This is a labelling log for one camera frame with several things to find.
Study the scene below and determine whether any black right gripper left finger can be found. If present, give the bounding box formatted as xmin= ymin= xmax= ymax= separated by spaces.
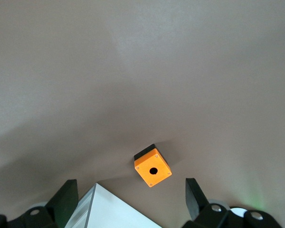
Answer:
xmin=0 ymin=179 xmax=79 ymax=228

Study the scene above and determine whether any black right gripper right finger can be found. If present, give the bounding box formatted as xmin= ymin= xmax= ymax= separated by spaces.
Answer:
xmin=181 ymin=178 xmax=282 ymax=228

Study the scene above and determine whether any orange button box with hole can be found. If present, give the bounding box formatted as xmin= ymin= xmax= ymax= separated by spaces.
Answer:
xmin=133 ymin=143 xmax=173 ymax=189

